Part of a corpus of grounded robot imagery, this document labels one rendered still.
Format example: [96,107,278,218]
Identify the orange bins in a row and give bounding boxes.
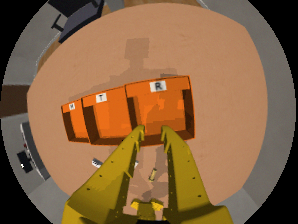
[61,75,195,147]

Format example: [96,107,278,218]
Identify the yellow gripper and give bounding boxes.
[61,125,234,224]

